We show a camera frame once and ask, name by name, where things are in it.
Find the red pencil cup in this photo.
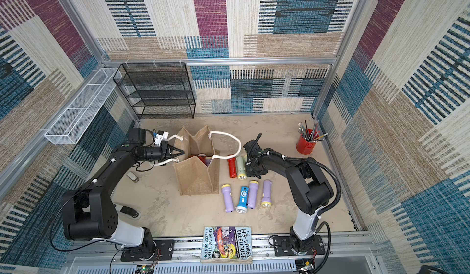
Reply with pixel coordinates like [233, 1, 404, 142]
[296, 128, 319, 155]

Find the black white marker pen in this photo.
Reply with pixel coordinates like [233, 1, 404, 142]
[119, 206, 141, 220]

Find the light green flashlight left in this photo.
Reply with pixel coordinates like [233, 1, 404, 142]
[236, 156, 247, 180]

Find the white mesh wall basket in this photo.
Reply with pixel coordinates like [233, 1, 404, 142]
[45, 68, 117, 145]

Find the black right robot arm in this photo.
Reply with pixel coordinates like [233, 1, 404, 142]
[243, 139, 341, 254]

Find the red flashlight row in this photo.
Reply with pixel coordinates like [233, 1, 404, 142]
[227, 157, 237, 179]
[197, 154, 206, 165]

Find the black wire shelf rack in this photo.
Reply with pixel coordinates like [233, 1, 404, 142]
[113, 62, 196, 120]

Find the purple flashlight row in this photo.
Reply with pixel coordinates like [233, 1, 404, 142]
[205, 156, 212, 166]
[221, 184, 235, 213]

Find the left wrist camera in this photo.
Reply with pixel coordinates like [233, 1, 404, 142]
[153, 130, 169, 147]

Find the blue flashlight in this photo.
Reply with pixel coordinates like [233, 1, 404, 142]
[236, 186, 249, 214]

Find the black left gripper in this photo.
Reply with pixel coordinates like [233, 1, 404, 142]
[141, 142, 186, 166]

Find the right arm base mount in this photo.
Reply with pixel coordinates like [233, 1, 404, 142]
[268, 235, 326, 256]

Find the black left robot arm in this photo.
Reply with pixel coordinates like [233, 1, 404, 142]
[61, 128, 185, 254]

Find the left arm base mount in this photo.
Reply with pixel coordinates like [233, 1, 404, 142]
[120, 239, 175, 262]

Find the burlap tote bag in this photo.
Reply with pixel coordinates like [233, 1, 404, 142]
[170, 126, 242, 196]

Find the treehouse storey book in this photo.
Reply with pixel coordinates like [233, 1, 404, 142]
[200, 226, 253, 264]

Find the small grey object on floor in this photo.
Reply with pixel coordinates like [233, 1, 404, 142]
[127, 172, 139, 183]

